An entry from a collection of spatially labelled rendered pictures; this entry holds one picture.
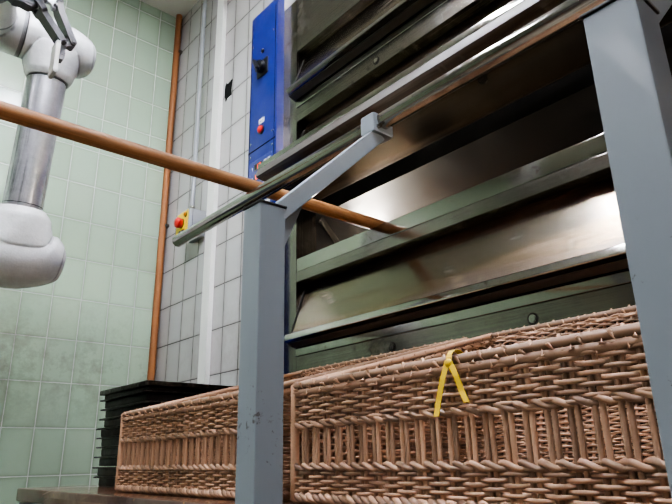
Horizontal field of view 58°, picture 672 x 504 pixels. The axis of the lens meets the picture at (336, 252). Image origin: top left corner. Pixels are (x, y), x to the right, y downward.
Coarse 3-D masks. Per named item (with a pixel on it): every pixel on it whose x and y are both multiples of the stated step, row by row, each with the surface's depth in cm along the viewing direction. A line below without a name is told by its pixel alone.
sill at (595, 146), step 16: (576, 144) 112; (592, 144) 110; (544, 160) 117; (560, 160) 114; (576, 160) 112; (512, 176) 122; (528, 176) 119; (464, 192) 131; (480, 192) 127; (496, 192) 124; (432, 208) 137; (448, 208) 133; (384, 224) 148; (400, 224) 144; (416, 224) 140; (352, 240) 156; (368, 240) 152; (304, 256) 171; (320, 256) 165; (336, 256) 160
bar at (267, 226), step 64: (576, 0) 74; (640, 0) 44; (640, 64) 42; (384, 128) 99; (640, 128) 41; (256, 192) 124; (640, 192) 40; (256, 256) 76; (640, 256) 39; (256, 320) 73; (640, 320) 39; (256, 384) 70; (256, 448) 68
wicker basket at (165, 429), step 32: (288, 384) 88; (128, 416) 122; (160, 416) 111; (192, 416) 102; (224, 416) 93; (288, 416) 87; (128, 448) 120; (160, 448) 128; (192, 448) 100; (224, 448) 92; (288, 448) 86; (128, 480) 117; (160, 480) 106; (192, 480) 98; (224, 480) 90; (288, 480) 84
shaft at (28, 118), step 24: (24, 120) 101; (48, 120) 103; (96, 144) 109; (120, 144) 111; (168, 168) 118; (192, 168) 120; (216, 168) 124; (288, 192) 135; (336, 216) 144; (360, 216) 148
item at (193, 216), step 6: (186, 210) 221; (192, 210) 220; (198, 210) 222; (180, 216) 224; (186, 216) 219; (192, 216) 219; (198, 216) 221; (204, 216) 223; (186, 222) 218; (192, 222) 219; (180, 228) 221; (186, 228) 217; (204, 234) 221; (192, 240) 224
